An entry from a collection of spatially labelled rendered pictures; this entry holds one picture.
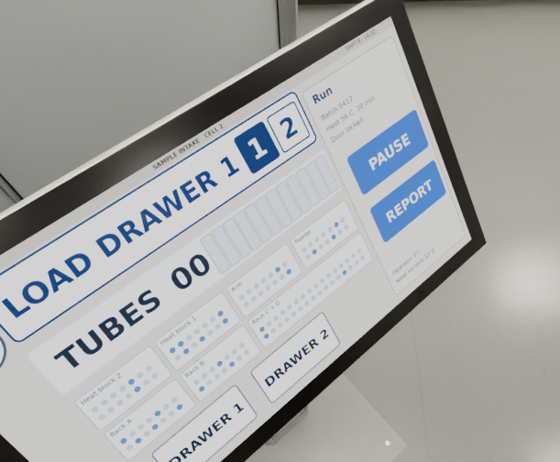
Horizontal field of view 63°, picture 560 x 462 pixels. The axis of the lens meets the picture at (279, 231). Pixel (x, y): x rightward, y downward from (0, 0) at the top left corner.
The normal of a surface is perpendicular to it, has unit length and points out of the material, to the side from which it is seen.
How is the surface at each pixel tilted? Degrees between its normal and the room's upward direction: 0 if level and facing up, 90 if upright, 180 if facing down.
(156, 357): 50
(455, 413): 0
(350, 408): 5
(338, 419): 3
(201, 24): 90
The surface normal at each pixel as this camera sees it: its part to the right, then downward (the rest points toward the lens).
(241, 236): 0.45, 0.16
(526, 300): -0.05, -0.52
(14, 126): -0.04, 0.85
